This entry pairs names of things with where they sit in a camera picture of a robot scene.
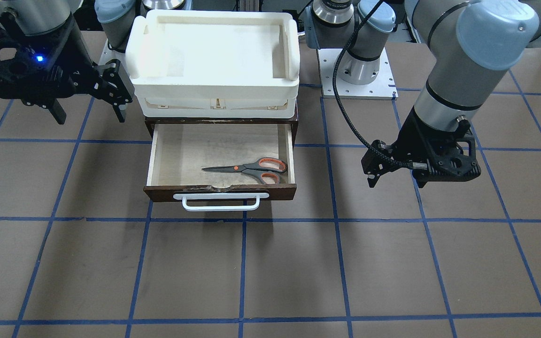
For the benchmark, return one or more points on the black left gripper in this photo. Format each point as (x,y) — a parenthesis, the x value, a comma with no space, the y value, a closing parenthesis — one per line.
(413,137)

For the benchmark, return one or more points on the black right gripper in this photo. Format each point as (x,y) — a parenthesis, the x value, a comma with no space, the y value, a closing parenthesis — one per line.
(77,60)

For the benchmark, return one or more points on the dark wooden drawer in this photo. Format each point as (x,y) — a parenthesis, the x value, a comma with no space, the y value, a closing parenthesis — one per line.
(181,152)

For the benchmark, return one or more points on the grey orange scissors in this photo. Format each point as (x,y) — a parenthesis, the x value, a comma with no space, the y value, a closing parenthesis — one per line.
(266,170)

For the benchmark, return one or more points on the white drawer handle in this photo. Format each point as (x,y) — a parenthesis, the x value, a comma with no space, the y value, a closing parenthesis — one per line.
(256,196)

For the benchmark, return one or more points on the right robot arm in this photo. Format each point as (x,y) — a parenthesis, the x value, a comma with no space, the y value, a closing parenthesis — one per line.
(37,17)

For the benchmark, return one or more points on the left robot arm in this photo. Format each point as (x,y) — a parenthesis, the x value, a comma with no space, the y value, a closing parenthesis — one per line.
(475,42)

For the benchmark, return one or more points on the dark wooden drawer cabinet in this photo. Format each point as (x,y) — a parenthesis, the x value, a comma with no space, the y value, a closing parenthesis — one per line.
(293,122)

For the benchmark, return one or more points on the white foam tray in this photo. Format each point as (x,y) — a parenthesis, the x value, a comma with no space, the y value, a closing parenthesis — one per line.
(214,64)

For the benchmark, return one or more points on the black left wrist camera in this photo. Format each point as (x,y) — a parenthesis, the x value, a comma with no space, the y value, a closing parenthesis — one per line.
(377,160)

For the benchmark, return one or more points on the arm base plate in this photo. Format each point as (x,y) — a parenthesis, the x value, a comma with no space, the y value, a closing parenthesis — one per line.
(356,79)
(108,54)

